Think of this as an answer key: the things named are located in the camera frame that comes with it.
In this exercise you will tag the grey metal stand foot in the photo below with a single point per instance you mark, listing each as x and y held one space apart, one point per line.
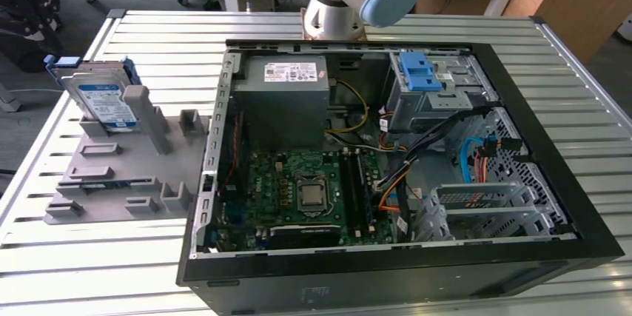
9 103

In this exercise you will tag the wooden cabinet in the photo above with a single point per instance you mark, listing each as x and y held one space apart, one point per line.
582 5

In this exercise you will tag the grey power supply unit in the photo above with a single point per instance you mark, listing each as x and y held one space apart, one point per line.
281 116

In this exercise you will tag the blue RAM stick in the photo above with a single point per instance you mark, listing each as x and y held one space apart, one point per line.
105 184

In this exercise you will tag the silver CPU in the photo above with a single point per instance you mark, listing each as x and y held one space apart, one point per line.
312 195

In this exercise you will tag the black RAM slot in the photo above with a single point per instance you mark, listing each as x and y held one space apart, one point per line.
349 190

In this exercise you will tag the black CPU socket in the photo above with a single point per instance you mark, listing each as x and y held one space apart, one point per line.
313 179

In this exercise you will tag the black case fan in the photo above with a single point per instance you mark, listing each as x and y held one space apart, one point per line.
242 168

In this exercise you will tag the black open PC case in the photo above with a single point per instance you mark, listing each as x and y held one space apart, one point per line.
394 282

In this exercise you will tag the grey parts rack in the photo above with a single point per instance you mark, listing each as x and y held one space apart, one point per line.
128 153

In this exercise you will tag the black graphics card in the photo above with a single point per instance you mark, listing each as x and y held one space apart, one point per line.
302 237

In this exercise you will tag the silver disk bay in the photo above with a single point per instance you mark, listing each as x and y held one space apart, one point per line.
493 213

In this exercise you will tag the blue plastic drive latch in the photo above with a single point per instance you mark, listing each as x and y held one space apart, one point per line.
417 72

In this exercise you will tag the silver optical drive cage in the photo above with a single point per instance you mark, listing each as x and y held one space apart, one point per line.
446 103

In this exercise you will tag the hard disk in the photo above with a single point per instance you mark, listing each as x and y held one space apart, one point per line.
105 103

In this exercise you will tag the green motherboard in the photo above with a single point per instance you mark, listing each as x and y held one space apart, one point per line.
268 168

